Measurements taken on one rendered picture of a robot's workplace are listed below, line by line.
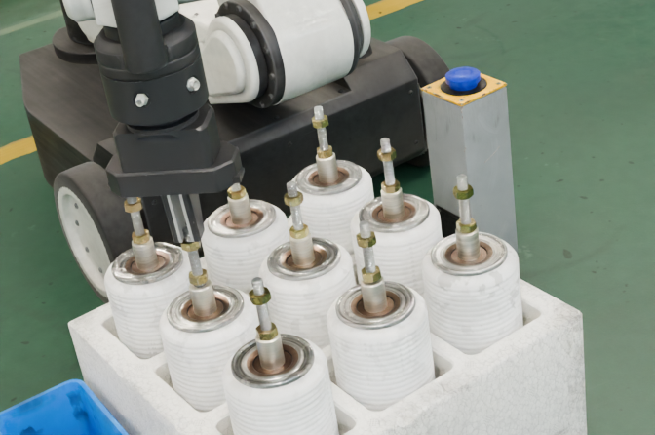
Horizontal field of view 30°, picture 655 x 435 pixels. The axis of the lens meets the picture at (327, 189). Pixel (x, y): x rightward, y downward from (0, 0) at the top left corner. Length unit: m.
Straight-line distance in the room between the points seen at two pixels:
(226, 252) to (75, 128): 0.58
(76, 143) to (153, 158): 0.70
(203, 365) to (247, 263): 0.17
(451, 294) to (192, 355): 0.25
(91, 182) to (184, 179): 0.53
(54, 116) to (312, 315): 0.77
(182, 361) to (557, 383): 0.38
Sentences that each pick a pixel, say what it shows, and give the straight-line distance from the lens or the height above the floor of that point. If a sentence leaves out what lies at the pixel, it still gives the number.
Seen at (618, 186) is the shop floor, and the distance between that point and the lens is 1.82.
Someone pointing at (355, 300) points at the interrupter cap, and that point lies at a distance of 1.17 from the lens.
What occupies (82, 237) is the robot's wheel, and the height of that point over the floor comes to 0.08.
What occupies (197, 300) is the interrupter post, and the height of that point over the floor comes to 0.27.
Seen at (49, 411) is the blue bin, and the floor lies 0.10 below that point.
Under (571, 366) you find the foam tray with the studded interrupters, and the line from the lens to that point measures 1.28.
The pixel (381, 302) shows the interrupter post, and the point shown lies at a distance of 1.15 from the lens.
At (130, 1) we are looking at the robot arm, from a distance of 0.98.
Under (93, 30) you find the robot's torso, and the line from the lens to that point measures 1.92.
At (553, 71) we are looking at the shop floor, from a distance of 2.18.
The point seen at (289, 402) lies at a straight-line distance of 1.08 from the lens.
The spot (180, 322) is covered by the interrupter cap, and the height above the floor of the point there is 0.25.
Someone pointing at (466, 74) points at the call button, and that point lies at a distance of 1.40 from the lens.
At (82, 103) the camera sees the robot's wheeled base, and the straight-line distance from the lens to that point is 1.91.
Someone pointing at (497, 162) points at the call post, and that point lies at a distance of 1.44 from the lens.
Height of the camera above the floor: 0.91
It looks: 29 degrees down
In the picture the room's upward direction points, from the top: 9 degrees counter-clockwise
